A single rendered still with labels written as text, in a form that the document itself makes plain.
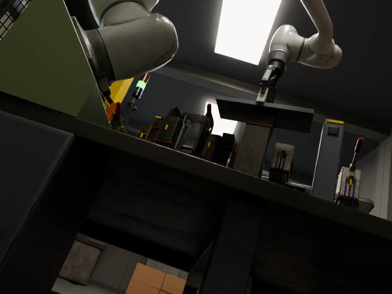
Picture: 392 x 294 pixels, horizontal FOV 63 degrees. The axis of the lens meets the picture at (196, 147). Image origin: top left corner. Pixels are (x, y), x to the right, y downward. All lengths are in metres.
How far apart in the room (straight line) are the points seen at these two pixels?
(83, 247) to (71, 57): 6.30
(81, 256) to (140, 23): 6.28
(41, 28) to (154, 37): 0.28
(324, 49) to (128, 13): 0.79
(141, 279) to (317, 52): 5.14
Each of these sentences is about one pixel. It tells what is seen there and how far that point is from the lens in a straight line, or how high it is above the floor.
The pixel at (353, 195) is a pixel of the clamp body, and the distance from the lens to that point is 1.30.
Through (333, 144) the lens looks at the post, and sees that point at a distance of 1.19.
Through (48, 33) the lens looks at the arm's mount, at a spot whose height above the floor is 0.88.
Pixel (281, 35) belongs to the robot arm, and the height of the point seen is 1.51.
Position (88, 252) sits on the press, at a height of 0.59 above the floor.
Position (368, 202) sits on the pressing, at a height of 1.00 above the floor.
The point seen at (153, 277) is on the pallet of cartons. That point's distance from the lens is 5.97.
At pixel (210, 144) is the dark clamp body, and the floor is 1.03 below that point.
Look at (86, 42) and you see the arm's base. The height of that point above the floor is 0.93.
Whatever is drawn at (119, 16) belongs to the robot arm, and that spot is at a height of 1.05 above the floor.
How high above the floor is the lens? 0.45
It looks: 24 degrees up
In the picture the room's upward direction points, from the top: 20 degrees clockwise
